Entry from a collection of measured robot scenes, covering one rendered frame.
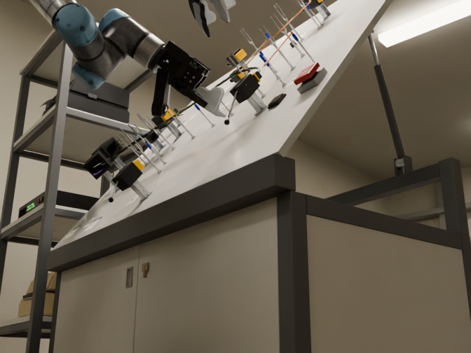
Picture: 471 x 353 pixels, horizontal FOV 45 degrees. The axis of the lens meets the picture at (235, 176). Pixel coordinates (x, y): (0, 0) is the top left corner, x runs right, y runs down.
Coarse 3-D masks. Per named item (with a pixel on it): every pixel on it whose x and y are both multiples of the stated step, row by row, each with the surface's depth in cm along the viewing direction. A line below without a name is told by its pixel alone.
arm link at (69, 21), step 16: (32, 0) 123; (48, 0) 120; (64, 0) 120; (48, 16) 121; (64, 16) 116; (80, 16) 116; (64, 32) 116; (80, 32) 116; (96, 32) 120; (80, 48) 120; (96, 48) 123
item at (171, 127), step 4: (168, 108) 194; (156, 116) 193; (152, 120) 198; (156, 120) 195; (160, 120) 194; (172, 120) 194; (156, 124) 197; (168, 124) 193; (172, 124) 197; (160, 128) 198; (168, 128) 197; (172, 128) 199; (176, 128) 198; (172, 132) 198; (176, 132) 199; (180, 132) 198; (176, 136) 198; (180, 136) 198; (176, 140) 197
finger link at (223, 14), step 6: (210, 0) 138; (216, 0) 136; (222, 0) 136; (228, 0) 139; (216, 6) 137; (222, 6) 136; (228, 6) 138; (222, 12) 136; (222, 18) 137; (228, 18) 137
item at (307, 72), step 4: (312, 64) 128; (316, 64) 127; (308, 68) 128; (312, 68) 126; (316, 68) 127; (304, 72) 127; (308, 72) 125; (312, 72) 125; (316, 72) 128; (300, 76) 127; (304, 76) 126; (308, 76) 125; (312, 76) 127; (296, 80) 127; (300, 80) 127; (304, 80) 126; (308, 80) 127; (296, 84) 128
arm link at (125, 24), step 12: (108, 12) 132; (120, 12) 134; (108, 24) 132; (120, 24) 132; (132, 24) 133; (108, 36) 131; (120, 36) 131; (132, 36) 132; (144, 36) 132; (132, 48) 132
